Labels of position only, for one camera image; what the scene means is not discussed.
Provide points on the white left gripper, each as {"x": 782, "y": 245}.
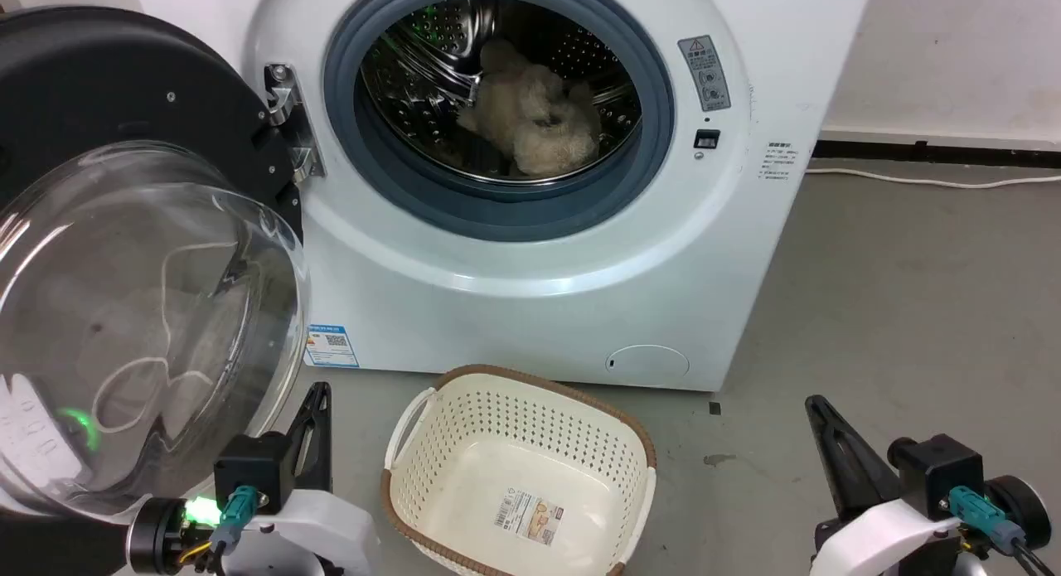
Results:
{"x": 331, "y": 526}

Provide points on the metal door hinge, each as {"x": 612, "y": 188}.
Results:
{"x": 292, "y": 120}

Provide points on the grey warning sticker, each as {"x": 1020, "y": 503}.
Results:
{"x": 705, "y": 73}

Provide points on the perforated steel washer drum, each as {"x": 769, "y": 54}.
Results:
{"x": 431, "y": 70}

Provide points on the black baseboard strip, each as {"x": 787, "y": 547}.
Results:
{"x": 937, "y": 153}

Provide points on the paper product label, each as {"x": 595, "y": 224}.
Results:
{"x": 527, "y": 515}

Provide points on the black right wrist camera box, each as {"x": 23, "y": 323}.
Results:
{"x": 941, "y": 472}

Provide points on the white front-load washing machine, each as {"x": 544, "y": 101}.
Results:
{"x": 530, "y": 311}

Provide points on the black-rimmed glass washer door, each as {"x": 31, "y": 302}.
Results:
{"x": 124, "y": 311}

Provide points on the beige plush toy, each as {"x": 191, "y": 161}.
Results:
{"x": 539, "y": 116}

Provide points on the cream perforated laundry basket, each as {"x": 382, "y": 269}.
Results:
{"x": 464, "y": 443}

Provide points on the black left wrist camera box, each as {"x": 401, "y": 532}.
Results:
{"x": 253, "y": 472}

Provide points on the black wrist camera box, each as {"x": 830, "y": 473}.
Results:
{"x": 941, "y": 472}
{"x": 253, "y": 472}

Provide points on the blue energy label sticker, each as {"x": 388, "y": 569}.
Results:
{"x": 331, "y": 346}

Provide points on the small printed text label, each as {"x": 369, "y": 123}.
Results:
{"x": 778, "y": 162}

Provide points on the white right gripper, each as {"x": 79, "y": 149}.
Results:
{"x": 887, "y": 539}

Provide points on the black door latch slot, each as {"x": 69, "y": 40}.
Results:
{"x": 706, "y": 139}

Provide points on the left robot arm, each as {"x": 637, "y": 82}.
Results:
{"x": 157, "y": 533}

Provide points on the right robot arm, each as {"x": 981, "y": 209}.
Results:
{"x": 1024, "y": 505}

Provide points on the oval filter cover flap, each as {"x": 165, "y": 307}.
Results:
{"x": 646, "y": 365}

